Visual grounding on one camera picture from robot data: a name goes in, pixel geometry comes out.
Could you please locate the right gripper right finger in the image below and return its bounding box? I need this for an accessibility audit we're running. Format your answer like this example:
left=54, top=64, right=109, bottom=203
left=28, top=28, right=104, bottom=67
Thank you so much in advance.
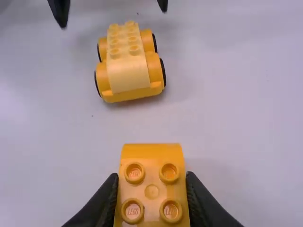
left=186, top=171, right=244, bottom=227

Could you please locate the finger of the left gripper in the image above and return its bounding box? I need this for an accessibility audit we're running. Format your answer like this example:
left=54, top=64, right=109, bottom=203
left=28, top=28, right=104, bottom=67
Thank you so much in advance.
left=156, top=0, right=169, bottom=13
left=47, top=0, right=71, bottom=29

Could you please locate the yellow toy brick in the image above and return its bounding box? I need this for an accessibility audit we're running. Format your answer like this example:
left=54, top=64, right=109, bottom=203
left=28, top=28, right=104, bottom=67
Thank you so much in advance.
left=113, top=143, right=191, bottom=227

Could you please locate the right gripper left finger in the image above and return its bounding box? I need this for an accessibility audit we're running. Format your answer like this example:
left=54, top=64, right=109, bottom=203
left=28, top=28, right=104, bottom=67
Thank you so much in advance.
left=60, top=172, right=119, bottom=227

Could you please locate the yellow toy car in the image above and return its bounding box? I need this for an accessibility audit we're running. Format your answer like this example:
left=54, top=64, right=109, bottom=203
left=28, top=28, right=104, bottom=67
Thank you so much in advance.
left=94, top=20, right=168, bottom=104

